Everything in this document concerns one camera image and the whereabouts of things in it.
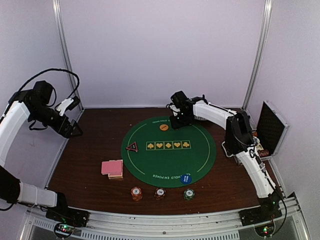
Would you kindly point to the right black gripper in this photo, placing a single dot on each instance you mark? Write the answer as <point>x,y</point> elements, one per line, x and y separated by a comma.
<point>176,125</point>

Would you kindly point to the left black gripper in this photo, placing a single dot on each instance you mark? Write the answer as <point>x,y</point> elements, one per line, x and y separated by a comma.
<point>59,128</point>

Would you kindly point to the orange big blind button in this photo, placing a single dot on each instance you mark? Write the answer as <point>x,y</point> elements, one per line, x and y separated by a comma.
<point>164,127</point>

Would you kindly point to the black red triangular dealer button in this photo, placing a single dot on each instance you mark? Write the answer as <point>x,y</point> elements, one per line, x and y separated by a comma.
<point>132,147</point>

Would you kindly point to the blue small blind button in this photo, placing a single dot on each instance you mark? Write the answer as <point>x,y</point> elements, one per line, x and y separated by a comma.
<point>185,179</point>

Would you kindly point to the green poker chip stack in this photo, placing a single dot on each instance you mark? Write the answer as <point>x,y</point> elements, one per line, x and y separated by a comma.
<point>188,194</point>

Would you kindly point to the orange poker chip stack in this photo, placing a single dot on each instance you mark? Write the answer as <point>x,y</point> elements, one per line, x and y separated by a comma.
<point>136,193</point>

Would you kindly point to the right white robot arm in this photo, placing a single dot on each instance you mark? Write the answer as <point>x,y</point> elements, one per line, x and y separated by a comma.
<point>267,192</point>

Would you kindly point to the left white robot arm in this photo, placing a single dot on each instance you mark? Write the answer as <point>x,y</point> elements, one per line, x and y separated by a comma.
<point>32,106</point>

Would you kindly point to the round green poker mat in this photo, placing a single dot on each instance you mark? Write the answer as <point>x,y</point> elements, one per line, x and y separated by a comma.
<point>163,156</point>

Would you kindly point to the red backed card deck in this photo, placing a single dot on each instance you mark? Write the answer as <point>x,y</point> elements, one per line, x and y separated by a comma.
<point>112,167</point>

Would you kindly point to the dark red poker chip stack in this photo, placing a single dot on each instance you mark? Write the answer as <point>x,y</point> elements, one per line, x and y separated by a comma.
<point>160,193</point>

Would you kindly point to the aluminium poker chip case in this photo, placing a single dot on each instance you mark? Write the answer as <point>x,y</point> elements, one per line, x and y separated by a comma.
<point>267,136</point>

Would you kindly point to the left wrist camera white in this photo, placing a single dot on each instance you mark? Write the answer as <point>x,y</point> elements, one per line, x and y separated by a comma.
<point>67,104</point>

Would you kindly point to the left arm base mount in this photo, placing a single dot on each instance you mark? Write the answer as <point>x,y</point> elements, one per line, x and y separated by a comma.
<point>72,217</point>

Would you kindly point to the front aluminium rail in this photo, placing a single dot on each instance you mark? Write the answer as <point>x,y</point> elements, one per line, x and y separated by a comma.
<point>224,225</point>

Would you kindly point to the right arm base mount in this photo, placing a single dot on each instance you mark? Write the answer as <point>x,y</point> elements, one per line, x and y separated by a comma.
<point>253,216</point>

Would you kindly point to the left aluminium frame post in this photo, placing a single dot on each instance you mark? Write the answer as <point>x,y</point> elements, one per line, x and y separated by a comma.
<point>64,48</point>

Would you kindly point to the aluminium frame post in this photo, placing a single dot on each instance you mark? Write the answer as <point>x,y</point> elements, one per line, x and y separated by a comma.
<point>264,30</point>
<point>64,48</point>

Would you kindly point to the right aluminium frame post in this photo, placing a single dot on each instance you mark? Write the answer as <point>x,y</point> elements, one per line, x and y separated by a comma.
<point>264,30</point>

